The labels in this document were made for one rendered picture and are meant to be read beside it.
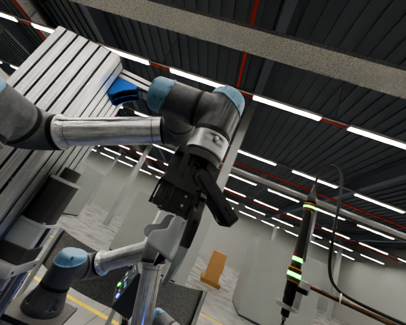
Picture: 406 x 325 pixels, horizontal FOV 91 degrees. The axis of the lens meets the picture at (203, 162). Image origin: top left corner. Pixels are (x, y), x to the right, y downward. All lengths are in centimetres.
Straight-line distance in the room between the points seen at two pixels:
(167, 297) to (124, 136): 233
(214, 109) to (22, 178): 62
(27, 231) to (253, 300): 657
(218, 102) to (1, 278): 77
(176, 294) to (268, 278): 464
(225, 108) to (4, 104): 43
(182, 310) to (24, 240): 225
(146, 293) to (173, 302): 188
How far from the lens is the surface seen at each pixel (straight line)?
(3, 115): 56
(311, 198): 88
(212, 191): 36
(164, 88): 42
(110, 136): 56
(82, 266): 112
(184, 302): 284
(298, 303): 83
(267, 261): 700
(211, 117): 38
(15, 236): 88
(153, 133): 52
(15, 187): 81
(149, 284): 87
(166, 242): 31
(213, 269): 890
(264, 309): 716
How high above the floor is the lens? 155
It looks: 19 degrees up
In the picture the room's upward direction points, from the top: 24 degrees clockwise
